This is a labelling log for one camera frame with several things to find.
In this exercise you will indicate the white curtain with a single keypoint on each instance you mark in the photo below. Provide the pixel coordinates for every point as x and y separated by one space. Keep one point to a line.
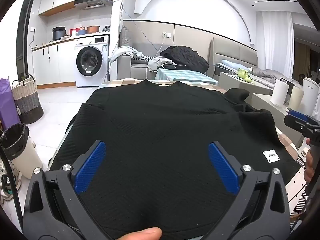
277 42

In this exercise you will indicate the black padded jacket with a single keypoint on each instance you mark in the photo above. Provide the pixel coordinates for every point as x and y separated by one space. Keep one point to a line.
186 57

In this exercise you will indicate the teal checkered cloth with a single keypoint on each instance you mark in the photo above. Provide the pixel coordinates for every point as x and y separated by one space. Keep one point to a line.
185 75

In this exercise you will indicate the grey sofa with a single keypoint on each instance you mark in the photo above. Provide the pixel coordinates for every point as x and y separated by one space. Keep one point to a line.
125 65

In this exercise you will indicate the white wall socket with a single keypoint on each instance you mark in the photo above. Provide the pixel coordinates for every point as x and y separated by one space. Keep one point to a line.
166 34

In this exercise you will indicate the white air purifier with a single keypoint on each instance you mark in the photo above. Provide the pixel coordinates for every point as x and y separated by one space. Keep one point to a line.
311 95

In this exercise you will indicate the light blue pillow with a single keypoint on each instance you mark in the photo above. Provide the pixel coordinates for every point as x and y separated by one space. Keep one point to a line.
232 64

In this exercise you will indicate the black sweater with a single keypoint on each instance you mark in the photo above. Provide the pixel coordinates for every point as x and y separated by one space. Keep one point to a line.
160 125

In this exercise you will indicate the black cooking pot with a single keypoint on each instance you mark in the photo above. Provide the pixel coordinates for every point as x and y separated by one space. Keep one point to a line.
58 33

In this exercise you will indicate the green toy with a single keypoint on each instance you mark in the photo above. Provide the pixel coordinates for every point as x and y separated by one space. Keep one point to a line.
243 74

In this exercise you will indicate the bed with grey bedding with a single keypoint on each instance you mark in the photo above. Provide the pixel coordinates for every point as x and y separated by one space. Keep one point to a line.
235 52

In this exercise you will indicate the white washing machine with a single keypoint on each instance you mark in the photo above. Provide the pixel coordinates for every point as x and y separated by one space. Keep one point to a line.
91 60

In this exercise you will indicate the person's right hand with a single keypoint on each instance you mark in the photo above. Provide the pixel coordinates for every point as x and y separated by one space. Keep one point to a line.
310 167

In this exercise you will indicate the cream paper roll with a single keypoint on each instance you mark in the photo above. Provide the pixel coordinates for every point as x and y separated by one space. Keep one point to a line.
296 100

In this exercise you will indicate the steel range hood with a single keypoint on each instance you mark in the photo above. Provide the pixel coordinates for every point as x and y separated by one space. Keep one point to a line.
88 3

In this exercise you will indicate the person's left hand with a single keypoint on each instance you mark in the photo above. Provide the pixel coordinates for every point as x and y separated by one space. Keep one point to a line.
142 233

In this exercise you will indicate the sneakers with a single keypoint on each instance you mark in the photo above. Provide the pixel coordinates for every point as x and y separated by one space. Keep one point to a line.
7 190

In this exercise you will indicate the black white patterned cloth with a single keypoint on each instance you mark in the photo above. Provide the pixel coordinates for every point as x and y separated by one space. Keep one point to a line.
300 202

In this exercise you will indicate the beige low cabinet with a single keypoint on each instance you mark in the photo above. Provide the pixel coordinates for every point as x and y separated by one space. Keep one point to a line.
265 105

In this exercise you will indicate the light grey blanket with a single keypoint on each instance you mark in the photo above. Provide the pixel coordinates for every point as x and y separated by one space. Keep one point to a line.
123 52

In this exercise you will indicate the black framed door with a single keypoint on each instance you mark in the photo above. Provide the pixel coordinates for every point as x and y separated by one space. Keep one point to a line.
21 37

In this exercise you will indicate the trash bin with black bag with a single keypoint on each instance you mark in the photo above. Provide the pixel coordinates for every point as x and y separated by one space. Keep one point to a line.
20 152

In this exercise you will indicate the red container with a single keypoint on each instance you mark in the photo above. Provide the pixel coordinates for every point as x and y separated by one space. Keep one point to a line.
73 32

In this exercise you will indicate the purple bag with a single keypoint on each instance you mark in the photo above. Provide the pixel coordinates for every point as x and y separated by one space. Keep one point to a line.
6 102

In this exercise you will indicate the beige side table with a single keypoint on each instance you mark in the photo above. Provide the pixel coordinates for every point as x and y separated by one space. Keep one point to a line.
240 86

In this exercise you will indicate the copper pot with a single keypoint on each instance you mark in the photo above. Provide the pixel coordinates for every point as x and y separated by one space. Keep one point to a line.
93 29

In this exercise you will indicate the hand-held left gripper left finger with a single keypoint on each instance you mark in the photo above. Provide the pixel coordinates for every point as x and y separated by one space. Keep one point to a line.
90 167

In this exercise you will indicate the white paper towel roll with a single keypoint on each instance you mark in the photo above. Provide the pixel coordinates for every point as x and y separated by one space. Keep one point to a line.
279 92

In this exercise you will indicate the woven laundry basket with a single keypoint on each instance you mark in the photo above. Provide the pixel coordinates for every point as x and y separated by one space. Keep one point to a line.
26 100

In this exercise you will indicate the white crumpled clothes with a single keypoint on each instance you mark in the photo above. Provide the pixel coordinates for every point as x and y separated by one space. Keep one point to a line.
157 63

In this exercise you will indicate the brown blue checkered tablecloth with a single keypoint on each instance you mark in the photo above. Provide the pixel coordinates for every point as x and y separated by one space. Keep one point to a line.
290 142

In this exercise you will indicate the white kitchen counter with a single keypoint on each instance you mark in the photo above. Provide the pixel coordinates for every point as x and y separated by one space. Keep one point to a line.
50 62

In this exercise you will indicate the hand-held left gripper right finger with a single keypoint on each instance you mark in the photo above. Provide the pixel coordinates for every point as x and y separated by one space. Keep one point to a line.
223 167

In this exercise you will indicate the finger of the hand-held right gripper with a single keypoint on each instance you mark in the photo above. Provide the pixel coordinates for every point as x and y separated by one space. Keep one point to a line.
300 116

